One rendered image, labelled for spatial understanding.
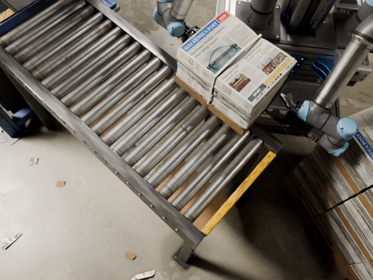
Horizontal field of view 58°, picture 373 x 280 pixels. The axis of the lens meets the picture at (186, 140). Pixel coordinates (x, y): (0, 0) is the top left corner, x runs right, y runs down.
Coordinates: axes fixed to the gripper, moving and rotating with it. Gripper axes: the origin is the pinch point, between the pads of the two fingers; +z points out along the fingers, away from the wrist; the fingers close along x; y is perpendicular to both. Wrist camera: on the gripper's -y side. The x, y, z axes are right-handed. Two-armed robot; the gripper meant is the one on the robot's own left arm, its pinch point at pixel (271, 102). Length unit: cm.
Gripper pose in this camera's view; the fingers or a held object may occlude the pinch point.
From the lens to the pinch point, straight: 152.2
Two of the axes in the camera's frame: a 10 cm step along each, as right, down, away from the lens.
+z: -7.4, -6.2, 2.4
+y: 0.7, -4.4, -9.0
